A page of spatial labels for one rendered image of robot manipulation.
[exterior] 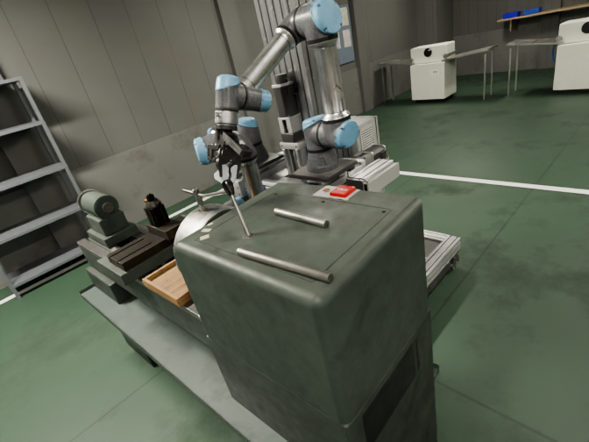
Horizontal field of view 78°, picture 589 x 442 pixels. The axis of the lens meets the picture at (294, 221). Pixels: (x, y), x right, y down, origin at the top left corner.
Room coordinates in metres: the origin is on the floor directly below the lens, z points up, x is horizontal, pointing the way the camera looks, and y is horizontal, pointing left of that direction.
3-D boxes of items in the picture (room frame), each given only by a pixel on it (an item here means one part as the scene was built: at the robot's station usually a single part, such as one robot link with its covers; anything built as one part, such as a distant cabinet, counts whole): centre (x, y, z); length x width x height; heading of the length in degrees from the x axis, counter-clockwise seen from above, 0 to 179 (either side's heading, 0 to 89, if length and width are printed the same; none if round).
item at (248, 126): (1.97, 0.14, 1.33); 0.13 x 0.12 x 0.14; 90
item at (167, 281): (1.43, 0.49, 0.89); 0.36 x 0.30 x 0.04; 132
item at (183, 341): (1.48, 0.54, 0.53); 2.10 x 0.60 x 0.02; 42
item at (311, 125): (1.58, -0.19, 1.33); 0.13 x 0.12 x 0.14; 32
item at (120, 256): (1.69, 0.72, 0.95); 0.43 x 0.18 x 0.04; 132
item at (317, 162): (1.59, -0.19, 1.21); 0.15 x 0.15 x 0.10
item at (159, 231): (1.72, 0.65, 1.00); 0.20 x 0.10 x 0.05; 42
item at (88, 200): (2.11, 1.11, 1.01); 0.30 x 0.20 x 0.29; 42
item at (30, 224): (3.62, 2.60, 0.96); 0.96 x 0.40 x 1.91; 130
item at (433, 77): (7.39, -3.32, 0.51); 2.17 x 0.55 x 1.02; 40
